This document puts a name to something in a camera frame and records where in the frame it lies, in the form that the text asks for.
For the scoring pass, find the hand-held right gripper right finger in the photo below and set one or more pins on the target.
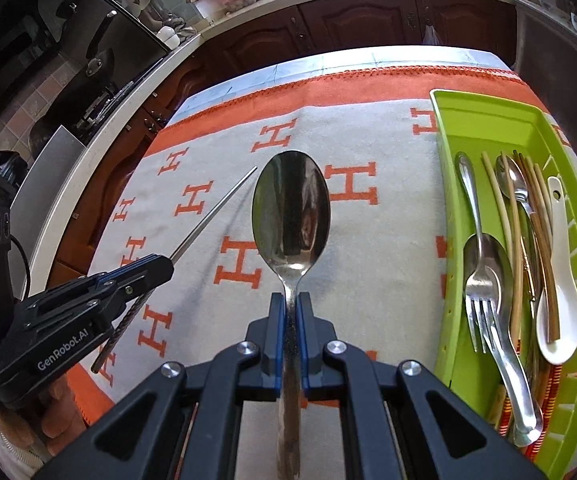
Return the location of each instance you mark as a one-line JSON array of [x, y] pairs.
[[308, 345]]

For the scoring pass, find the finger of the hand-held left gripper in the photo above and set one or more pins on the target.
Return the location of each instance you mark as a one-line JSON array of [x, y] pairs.
[[141, 287], [133, 269]]

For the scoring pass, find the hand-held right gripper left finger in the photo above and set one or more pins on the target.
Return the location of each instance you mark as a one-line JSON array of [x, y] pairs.
[[273, 345]]

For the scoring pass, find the steel chopstick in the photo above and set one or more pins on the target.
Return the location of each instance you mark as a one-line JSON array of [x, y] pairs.
[[213, 214]]

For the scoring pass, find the large steel spoon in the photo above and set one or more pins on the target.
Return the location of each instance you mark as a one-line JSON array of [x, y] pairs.
[[291, 210]]

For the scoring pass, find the steel fork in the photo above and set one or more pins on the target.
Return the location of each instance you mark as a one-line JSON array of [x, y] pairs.
[[478, 280]]

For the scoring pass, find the steel soup spoon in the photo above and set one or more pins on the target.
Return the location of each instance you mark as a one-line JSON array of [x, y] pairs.
[[498, 260]]

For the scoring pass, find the bundle of red-tipped chopsticks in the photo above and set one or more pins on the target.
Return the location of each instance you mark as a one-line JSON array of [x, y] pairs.
[[543, 270]]

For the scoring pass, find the brown wooden chopstick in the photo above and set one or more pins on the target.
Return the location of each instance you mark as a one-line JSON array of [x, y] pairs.
[[549, 285]]

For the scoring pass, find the white ceramic soup spoon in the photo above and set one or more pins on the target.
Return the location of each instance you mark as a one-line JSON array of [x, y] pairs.
[[563, 330]]

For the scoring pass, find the small steel spoon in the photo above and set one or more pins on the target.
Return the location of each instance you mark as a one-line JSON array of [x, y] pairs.
[[512, 176]]

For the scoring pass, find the green plastic utensil tray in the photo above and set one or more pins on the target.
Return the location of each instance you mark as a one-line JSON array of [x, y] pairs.
[[483, 120]]

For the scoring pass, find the person's left forearm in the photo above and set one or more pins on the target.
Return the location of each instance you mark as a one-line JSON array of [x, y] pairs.
[[16, 452]]

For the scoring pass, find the person's left hand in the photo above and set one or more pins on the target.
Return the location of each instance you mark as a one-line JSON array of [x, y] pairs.
[[61, 410]]

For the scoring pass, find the steel panel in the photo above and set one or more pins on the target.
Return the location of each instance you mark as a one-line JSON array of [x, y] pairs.
[[53, 170]]

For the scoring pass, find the orange and grey printed blanket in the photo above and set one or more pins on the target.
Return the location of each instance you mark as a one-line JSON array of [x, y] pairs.
[[368, 130]]

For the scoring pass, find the stack of white bowls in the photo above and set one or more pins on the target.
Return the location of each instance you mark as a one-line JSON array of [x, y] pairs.
[[171, 35]]

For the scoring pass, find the light blue table cover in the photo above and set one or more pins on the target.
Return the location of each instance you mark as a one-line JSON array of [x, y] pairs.
[[348, 60]]

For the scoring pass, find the white plastic bag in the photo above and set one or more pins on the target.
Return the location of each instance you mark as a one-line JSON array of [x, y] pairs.
[[431, 36]]

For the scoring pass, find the steel cabinet with dark door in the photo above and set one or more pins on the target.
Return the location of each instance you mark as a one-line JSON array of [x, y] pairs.
[[543, 50]]

